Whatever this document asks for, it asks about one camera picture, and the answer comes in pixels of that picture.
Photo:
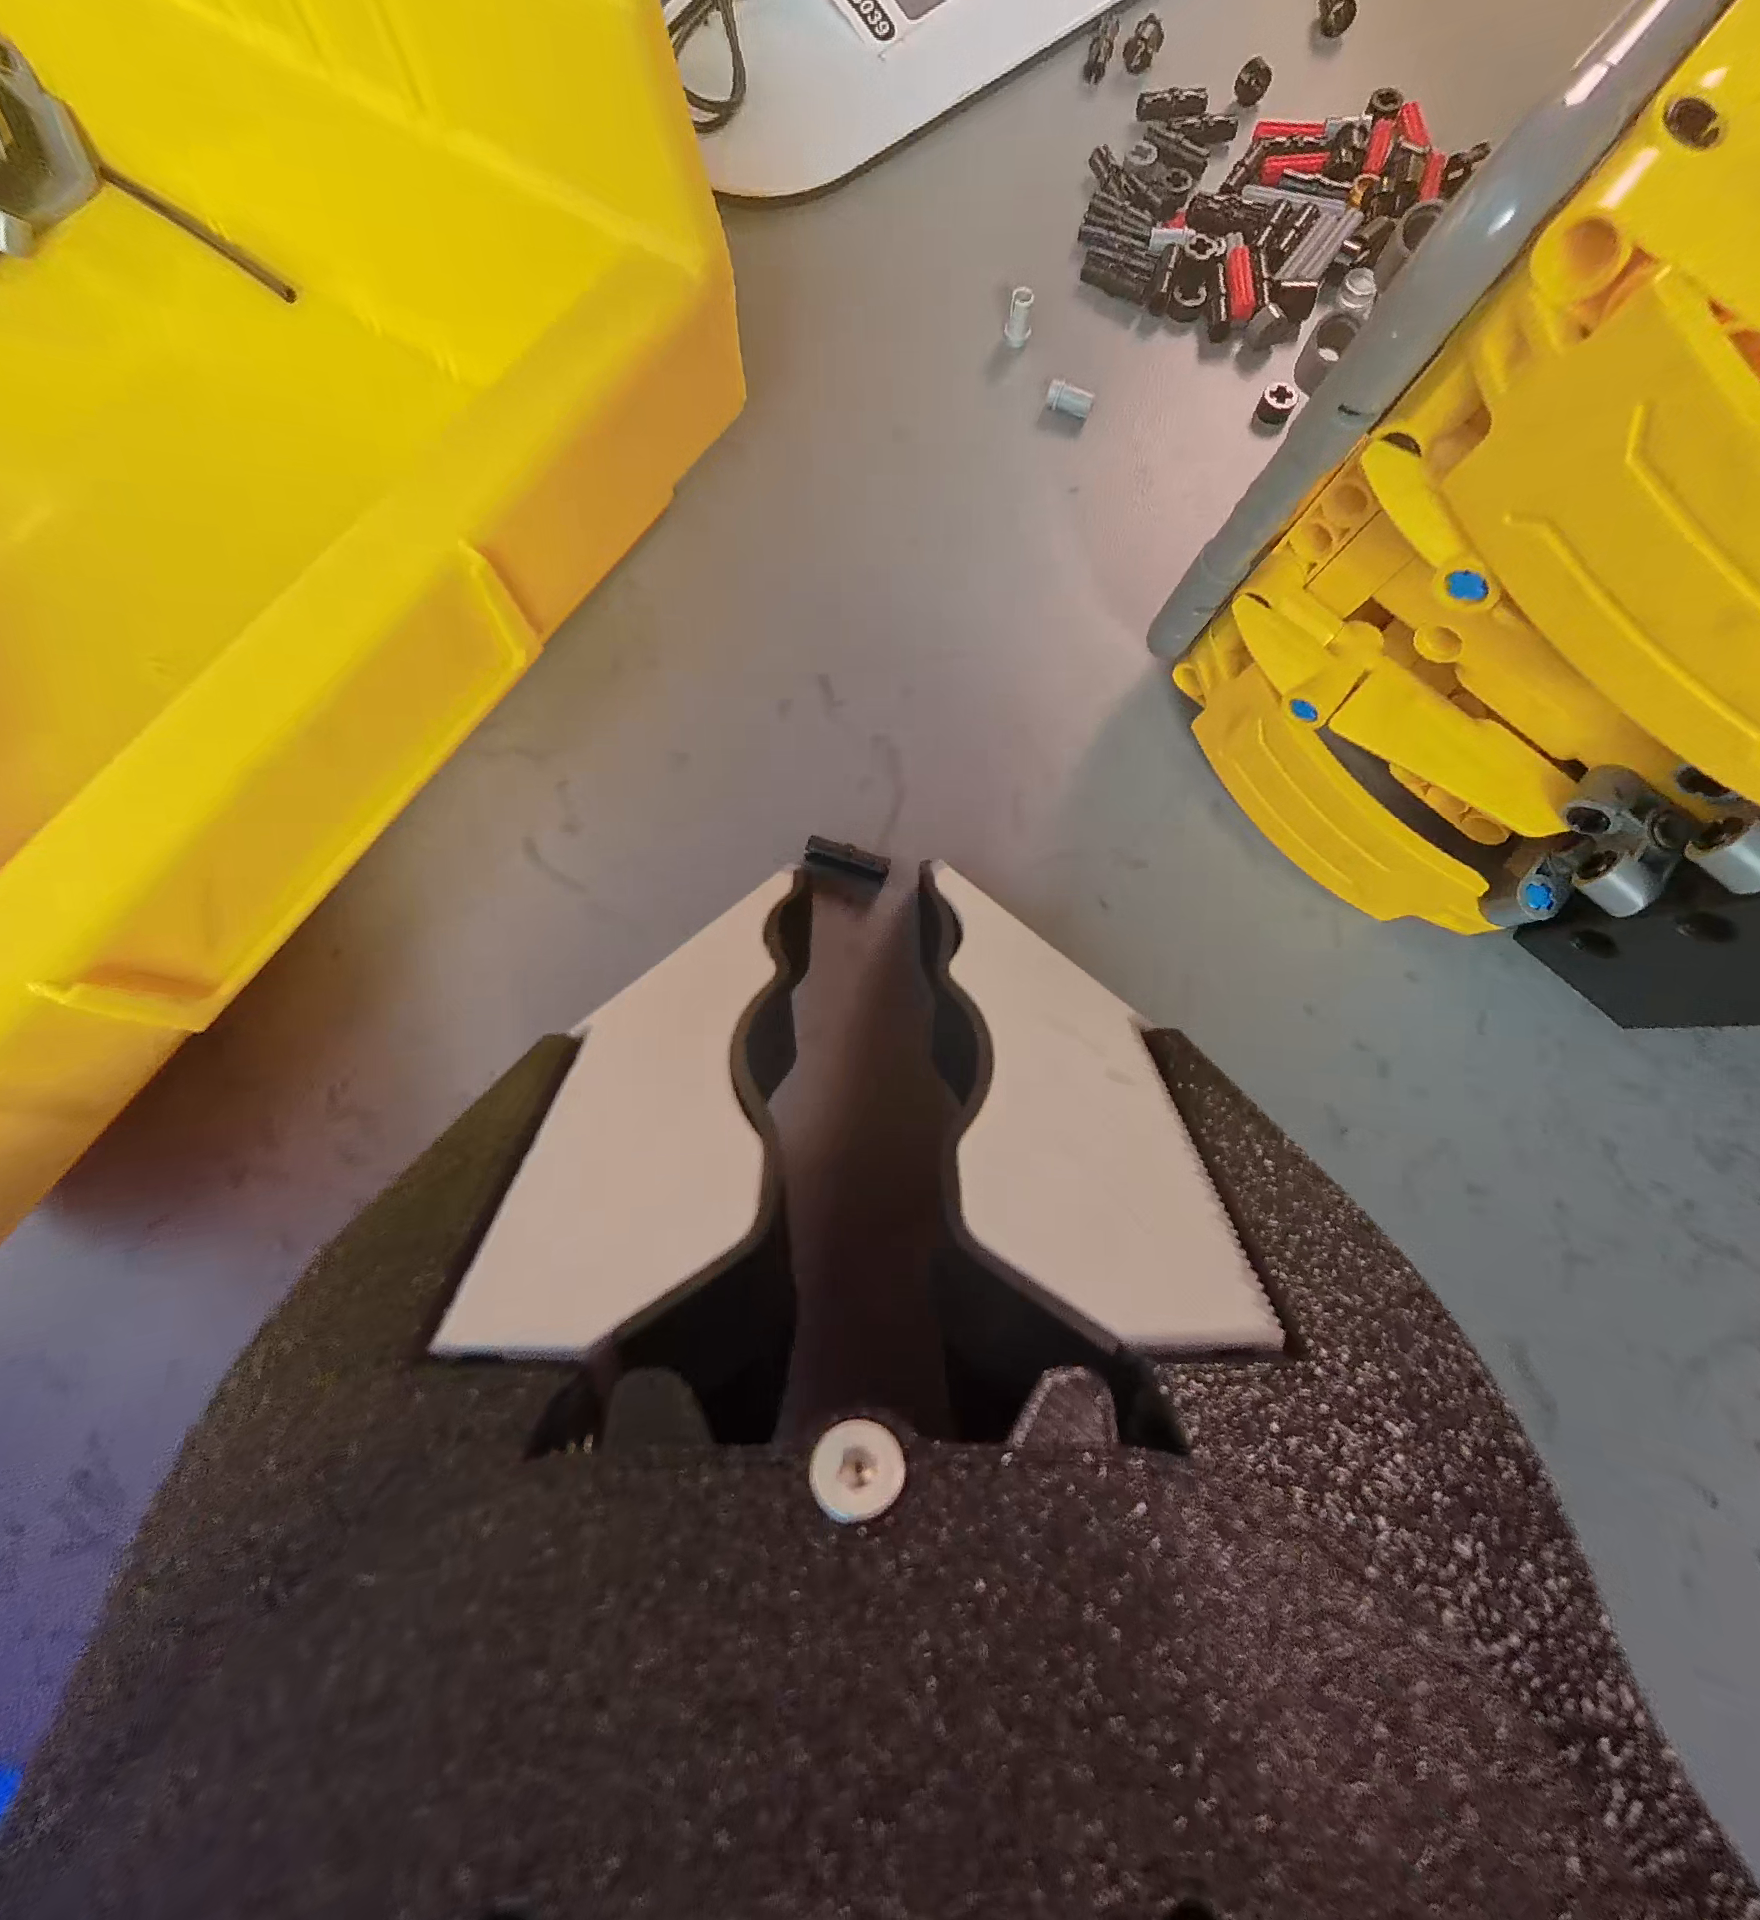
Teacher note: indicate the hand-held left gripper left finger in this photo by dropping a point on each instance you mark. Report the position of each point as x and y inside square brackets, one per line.
[626, 1201]

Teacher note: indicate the pile of small lego pins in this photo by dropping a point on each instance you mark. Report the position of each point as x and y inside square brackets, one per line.
[1270, 224]

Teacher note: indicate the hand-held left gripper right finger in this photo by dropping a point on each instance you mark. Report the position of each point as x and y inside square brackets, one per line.
[1103, 1201]

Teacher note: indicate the yellow plastic bin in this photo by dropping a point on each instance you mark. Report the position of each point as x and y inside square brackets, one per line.
[295, 525]

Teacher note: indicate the small black lego connector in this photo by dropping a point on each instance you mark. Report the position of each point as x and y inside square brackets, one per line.
[844, 865]

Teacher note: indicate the small grey lego connector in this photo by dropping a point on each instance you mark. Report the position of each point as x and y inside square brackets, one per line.
[1018, 316]
[1066, 400]

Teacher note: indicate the yellow lego robot model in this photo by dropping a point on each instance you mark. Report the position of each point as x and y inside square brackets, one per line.
[1645, 525]

